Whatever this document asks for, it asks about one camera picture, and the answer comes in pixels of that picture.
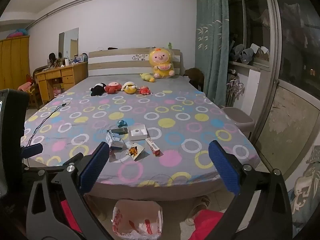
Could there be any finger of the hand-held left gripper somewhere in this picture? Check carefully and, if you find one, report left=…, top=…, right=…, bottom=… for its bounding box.
left=21, top=144, right=43, bottom=159

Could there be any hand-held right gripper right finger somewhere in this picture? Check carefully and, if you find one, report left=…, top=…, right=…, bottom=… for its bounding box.
left=209, top=140, right=293, bottom=240

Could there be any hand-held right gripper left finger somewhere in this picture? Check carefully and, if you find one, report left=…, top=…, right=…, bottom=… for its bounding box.
left=26, top=141, right=113, bottom=240

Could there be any blue white carton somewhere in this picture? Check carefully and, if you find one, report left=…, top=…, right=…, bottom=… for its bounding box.
left=106, top=131, right=125, bottom=149

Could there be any white packet orange print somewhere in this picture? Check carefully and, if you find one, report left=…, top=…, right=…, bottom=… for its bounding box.
left=124, top=141, right=145, bottom=161

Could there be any red white box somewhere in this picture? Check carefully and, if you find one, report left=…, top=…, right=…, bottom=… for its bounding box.
left=145, top=138, right=162, bottom=157

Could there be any wooden chair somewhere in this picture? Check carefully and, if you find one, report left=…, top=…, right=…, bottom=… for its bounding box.
left=17, top=75, right=42, bottom=109

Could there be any pink cloth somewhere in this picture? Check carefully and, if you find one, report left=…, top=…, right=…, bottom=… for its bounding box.
left=17, top=81, right=33, bottom=93

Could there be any person's right shoe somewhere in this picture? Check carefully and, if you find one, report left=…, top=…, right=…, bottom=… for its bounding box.
left=185, top=195, right=210, bottom=227

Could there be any person's left leg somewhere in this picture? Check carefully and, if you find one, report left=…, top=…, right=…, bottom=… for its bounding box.
left=60, top=199, right=84, bottom=232

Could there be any person's leg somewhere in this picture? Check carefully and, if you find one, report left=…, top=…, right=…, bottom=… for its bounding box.
left=190, top=209, right=225, bottom=240
left=60, top=199, right=84, bottom=232

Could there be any grey plastic bin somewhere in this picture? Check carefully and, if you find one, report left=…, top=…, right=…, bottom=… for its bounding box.
left=222, top=107, right=256, bottom=137

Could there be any person's right leg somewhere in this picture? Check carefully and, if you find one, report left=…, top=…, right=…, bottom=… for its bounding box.
left=190, top=209, right=225, bottom=240

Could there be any bed with circle-patterned sheet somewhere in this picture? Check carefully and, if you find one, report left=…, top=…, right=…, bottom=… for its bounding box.
left=20, top=75, right=262, bottom=202

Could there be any yellow wooden wardrobe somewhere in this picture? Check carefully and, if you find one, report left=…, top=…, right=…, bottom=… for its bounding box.
left=0, top=35, right=30, bottom=90

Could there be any black white plush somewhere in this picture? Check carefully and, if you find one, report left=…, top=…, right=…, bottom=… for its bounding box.
left=90, top=82, right=108, bottom=97

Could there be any wooden desk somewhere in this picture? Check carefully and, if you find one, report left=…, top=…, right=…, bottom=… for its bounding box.
left=35, top=61, right=89, bottom=105

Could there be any red round plush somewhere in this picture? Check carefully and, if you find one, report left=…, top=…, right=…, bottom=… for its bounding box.
left=104, top=81, right=123, bottom=94

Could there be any bunch of pink hangers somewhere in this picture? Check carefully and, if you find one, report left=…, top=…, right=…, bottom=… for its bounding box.
left=226, top=77, right=245, bottom=107

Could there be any white panel board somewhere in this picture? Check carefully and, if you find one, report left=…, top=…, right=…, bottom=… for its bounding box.
left=247, top=69, right=262, bottom=112

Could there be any yellow white plush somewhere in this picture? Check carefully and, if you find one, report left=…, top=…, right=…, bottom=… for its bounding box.
left=121, top=81, right=138, bottom=94

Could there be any brown plush bear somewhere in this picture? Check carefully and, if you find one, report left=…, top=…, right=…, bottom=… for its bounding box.
left=184, top=67, right=205, bottom=92

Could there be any pink blue bundle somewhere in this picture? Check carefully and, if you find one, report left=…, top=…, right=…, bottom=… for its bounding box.
left=6, top=28, right=28, bottom=39

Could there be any small yellow green plush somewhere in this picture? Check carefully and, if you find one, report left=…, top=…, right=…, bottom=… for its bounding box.
left=139, top=73, right=156, bottom=83

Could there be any striped wooden headboard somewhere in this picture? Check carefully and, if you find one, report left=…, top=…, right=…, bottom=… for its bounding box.
left=88, top=48, right=182, bottom=77

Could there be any grey slipper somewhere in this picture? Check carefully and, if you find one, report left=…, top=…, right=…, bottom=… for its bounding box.
left=230, top=44, right=244, bottom=60
left=240, top=47, right=255, bottom=64

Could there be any large yellow pig plush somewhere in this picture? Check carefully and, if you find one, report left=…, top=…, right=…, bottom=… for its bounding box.
left=149, top=48, right=175, bottom=78

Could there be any green curtain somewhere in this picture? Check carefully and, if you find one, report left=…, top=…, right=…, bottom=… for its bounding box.
left=195, top=0, right=230, bottom=107

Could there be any black cable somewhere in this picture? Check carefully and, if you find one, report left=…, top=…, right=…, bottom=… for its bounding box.
left=24, top=102, right=69, bottom=147

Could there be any wall poster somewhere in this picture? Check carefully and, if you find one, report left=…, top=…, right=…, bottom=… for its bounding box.
left=285, top=145, right=320, bottom=230

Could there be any wall mirror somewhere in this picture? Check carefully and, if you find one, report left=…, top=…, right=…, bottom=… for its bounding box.
left=58, top=27, right=79, bottom=58

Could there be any white window frame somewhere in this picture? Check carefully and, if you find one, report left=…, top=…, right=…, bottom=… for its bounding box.
left=226, top=0, right=320, bottom=88

